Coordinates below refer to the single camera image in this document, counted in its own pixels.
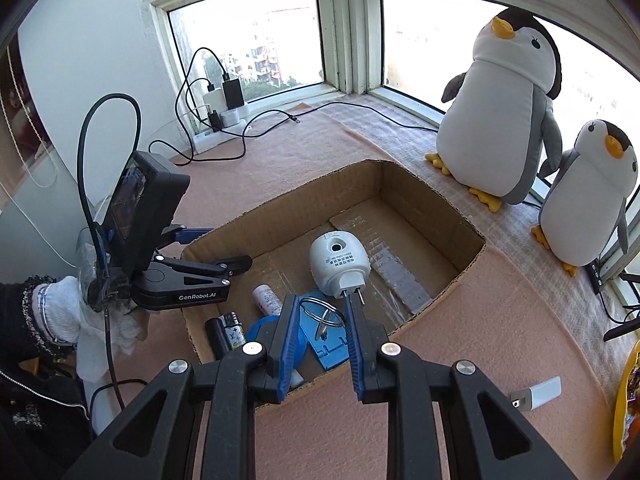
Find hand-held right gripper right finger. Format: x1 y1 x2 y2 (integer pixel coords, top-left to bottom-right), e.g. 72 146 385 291
342 296 576 480

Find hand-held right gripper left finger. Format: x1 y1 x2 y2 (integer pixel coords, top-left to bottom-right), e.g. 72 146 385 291
62 294 301 480

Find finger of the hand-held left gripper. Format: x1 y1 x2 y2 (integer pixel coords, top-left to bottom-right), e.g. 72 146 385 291
157 225 216 251
152 254 253 281

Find blue phone stand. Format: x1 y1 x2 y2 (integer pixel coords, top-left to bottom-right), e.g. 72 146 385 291
294 289 352 374

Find blue round tape measure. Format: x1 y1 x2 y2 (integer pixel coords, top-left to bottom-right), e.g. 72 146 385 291
246 313 308 372

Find keys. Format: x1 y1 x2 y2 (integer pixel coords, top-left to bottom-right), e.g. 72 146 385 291
299 297 347 351

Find small white cosmetic bottle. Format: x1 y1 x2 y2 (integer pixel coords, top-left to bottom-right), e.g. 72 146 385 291
251 285 283 317

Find patterned lighter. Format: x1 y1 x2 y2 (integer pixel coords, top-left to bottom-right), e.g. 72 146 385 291
222 311 247 351

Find black tube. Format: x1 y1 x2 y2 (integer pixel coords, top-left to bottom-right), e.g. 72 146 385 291
205 317 233 361

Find white plug-in device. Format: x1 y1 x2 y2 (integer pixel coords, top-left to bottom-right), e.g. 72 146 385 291
308 230 372 303

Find cardboard box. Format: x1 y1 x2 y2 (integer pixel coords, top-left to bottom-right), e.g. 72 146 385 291
180 159 487 415

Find person's left forearm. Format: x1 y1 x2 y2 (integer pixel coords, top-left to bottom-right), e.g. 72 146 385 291
0 276 56 361

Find person's left hand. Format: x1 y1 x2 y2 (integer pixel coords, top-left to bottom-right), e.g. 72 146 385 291
30 275 147 361

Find white power strip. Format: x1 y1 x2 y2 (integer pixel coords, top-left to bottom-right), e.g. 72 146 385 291
192 104 251 155

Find white power adapter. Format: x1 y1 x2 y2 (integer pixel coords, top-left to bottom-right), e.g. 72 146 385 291
202 89 228 113

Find black power adapter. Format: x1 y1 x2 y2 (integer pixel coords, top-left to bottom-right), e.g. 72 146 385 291
221 79 246 109

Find white charger plug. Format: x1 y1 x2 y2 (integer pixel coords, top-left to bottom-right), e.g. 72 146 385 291
509 376 563 412

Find pale checked cloth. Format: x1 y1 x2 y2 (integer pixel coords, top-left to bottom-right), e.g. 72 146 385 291
320 94 626 391

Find person's black clothing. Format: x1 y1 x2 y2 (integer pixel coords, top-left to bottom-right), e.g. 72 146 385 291
0 355 96 480

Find large penguin plush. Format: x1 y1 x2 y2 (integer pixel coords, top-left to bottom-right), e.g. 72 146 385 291
425 6 565 213

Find small penguin plush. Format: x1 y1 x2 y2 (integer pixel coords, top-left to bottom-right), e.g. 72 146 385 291
531 119 638 277

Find yellow bowl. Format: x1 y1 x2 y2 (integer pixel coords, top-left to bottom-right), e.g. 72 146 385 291
612 340 640 476

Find thick black gripper cable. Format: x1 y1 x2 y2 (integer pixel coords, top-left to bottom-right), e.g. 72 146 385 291
76 93 143 411

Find black cable with loose tip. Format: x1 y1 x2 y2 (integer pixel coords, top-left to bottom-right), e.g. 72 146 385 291
150 109 301 163

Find thin black cable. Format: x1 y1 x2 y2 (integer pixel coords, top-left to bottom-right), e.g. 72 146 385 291
300 102 441 133

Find white window frame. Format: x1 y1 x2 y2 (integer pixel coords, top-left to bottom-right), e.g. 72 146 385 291
142 0 640 281

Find black inline cable remote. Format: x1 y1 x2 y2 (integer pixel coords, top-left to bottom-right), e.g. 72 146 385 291
586 261 608 296

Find black ring light cable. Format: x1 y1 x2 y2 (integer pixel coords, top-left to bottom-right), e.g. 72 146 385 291
597 282 633 328

